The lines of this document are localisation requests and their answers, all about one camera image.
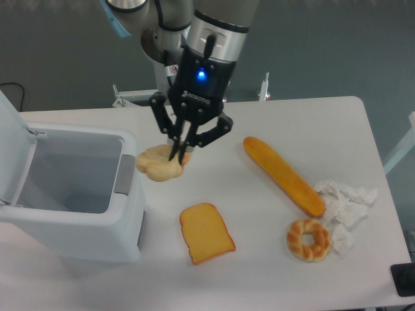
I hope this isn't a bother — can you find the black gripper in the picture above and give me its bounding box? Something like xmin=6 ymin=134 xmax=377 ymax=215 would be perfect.
xmin=150 ymin=34 xmax=236 ymax=164

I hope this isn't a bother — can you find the pale round knotted bread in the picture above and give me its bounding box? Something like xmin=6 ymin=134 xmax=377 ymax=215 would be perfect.
xmin=136 ymin=144 xmax=192 ymax=182

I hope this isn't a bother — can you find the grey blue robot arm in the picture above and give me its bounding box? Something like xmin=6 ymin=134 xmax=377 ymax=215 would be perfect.
xmin=101 ymin=1 xmax=258 ymax=161

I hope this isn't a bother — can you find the white grey trash can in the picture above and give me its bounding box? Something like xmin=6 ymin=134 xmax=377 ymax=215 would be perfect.
xmin=1 ymin=96 xmax=147 ymax=264

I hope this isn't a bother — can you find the orange toast slice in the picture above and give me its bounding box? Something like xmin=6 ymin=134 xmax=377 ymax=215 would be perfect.
xmin=179 ymin=203 xmax=236 ymax=265

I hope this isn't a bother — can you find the long orange baguette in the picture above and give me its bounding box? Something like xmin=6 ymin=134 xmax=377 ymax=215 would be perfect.
xmin=243 ymin=137 xmax=326 ymax=217

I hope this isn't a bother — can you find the crumpled white tissue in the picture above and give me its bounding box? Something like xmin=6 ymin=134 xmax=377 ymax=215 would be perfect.
xmin=313 ymin=179 xmax=379 ymax=257

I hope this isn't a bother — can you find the black device at table edge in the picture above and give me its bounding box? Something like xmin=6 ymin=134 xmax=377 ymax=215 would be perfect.
xmin=390 ymin=262 xmax=415 ymax=297

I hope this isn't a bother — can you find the black cable on pedestal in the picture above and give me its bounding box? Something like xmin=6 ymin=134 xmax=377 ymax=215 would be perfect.
xmin=163 ymin=49 xmax=178 ymax=89

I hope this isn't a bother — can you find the braided ring bread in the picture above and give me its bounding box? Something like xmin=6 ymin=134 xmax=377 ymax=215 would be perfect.
xmin=286 ymin=218 xmax=331 ymax=262

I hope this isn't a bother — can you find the black cable on floor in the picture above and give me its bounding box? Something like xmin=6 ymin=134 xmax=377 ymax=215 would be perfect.
xmin=0 ymin=82 xmax=25 ymax=113

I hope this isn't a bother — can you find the white frame at right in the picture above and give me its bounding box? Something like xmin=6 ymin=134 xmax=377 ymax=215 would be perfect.
xmin=383 ymin=112 xmax=414 ymax=175

